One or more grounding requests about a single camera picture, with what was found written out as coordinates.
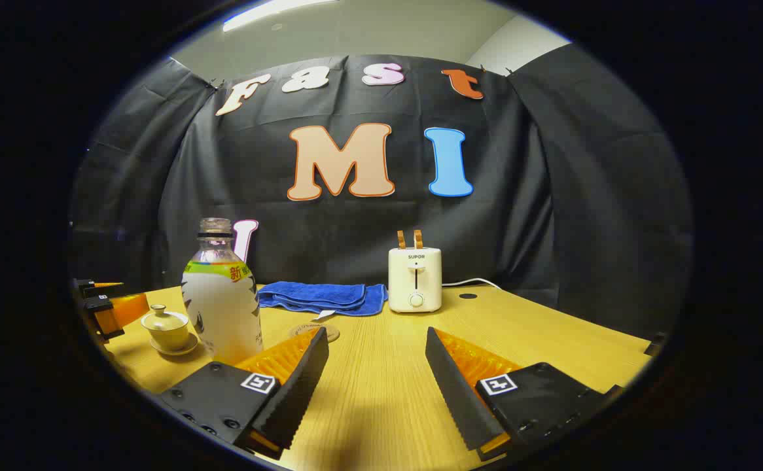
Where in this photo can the white toaster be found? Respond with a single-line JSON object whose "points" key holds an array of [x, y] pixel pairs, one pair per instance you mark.
{"points": [[414, 281]]}

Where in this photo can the black backdrop cloth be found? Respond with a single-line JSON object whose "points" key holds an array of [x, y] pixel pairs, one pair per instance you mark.
{"points": [[355, 229]]}

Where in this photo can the toast bread slice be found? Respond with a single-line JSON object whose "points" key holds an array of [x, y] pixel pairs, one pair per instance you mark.
{"points": [[418, 239], [401, 240]]}

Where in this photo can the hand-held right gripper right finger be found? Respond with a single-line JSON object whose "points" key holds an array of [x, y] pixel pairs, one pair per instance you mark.
{"points": [[457, 392]]}

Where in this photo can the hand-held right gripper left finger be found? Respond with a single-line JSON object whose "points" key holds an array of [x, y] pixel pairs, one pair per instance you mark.
{"points": [[300, 392]]}

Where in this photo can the folded blue towel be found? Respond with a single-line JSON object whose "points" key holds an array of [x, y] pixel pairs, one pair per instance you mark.
{"points": [[322, 297]]}

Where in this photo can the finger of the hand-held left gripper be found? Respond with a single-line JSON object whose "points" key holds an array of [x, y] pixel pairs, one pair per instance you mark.
{"points": [[87, 288], [116, 313]]}

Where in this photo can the cream ceramic teacup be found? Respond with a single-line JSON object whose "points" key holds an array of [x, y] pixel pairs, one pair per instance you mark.
{"points": [[167, 340]]}

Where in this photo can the clear plastic water bottle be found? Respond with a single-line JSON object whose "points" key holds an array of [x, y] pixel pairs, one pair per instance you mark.
{"points": [[221, 314]]}

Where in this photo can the cream teacup lid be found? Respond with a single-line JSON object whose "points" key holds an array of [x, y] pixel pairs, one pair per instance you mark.
{"points": [[164, 320]]}

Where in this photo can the round wooden coaster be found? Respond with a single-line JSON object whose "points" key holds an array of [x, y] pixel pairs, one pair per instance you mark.
{"points": [[330, 333]]}

